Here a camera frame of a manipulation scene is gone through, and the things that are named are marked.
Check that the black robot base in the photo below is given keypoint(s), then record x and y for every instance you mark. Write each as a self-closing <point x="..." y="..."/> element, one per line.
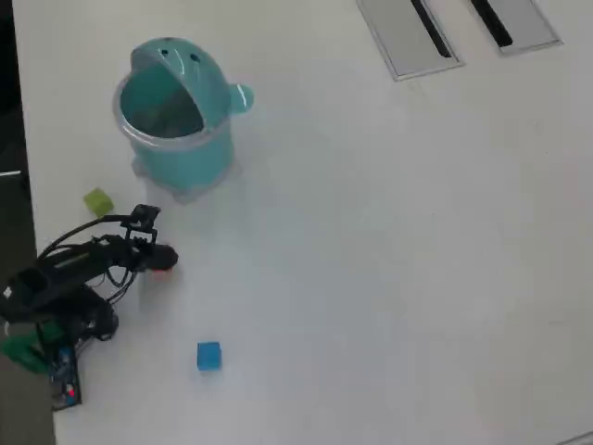
<point x="88" y="315"/>

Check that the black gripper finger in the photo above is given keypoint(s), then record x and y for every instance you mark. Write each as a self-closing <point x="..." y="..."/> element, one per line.
<point x="155" y="268"/>
<point x="166" y="255"/>

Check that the teal whale-shaped bin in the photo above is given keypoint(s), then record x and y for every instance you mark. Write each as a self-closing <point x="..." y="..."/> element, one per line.
<point x="180" y="148"/>

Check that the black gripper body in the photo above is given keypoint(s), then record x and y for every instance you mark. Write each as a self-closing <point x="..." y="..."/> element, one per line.
<point x="136" y="250"/>

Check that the green lego block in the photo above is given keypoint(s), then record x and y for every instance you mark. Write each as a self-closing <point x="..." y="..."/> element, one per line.
<point x="98" y="202"/>

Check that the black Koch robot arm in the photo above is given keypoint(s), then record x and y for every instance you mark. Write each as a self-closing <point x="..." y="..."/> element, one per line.
<point x="55" y="273"/>

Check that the blue controller circuit board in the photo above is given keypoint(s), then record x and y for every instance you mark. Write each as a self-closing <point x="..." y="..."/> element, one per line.
<point x="67" y="377"/>

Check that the green table clamp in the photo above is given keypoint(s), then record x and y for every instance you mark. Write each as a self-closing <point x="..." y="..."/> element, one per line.
<point x="21" y="347"/>

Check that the blue lego block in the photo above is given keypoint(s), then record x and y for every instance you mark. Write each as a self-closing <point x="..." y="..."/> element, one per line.
<point x="209" y="356"/>

